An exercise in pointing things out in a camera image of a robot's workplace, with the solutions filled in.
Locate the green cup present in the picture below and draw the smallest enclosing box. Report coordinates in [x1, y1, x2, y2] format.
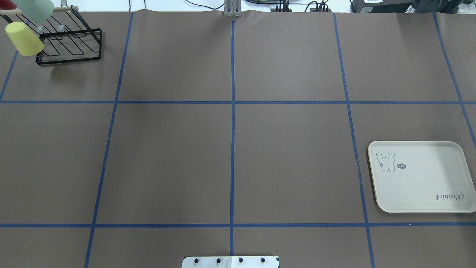
[12, 0, 54, 23]

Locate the cream rabbit tray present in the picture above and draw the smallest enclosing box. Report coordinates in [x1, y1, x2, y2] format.
[367, 141, 475, 213]

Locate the yellow cup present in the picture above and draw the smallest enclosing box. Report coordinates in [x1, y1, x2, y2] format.
[5, 22, 44, 57]

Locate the black mini computer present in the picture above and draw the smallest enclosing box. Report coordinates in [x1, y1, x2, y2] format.
[350, 0, 414, 13]

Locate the aluminium frame post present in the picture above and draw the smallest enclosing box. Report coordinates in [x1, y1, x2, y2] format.
[223, 0, 242, 17]

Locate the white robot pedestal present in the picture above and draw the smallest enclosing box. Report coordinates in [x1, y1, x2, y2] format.
[181, 256, 280, 268]

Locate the black wire cup rack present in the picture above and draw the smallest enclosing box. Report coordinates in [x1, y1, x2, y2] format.
[1, 0, 103, 66]

